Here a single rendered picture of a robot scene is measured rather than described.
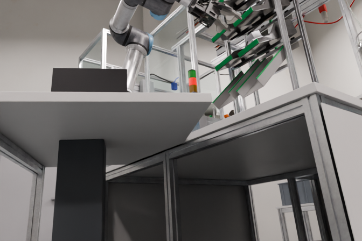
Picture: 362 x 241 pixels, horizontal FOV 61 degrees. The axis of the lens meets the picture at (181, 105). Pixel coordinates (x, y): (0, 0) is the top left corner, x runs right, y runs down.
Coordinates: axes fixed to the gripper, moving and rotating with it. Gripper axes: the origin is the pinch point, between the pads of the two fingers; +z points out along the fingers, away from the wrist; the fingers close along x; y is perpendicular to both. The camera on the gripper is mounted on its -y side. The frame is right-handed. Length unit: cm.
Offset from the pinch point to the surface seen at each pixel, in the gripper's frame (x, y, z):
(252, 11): 2.2, -8.9, 4.8
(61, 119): 0, 70, -39
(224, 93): -22.9, 18.1, 15.1
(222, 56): -146, -99, 44
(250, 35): 0.1, 1.3, 8.7
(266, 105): 19.4, 41.7, 14.3
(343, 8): -35, -104, 82
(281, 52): 2.8, 2.5, 23.3
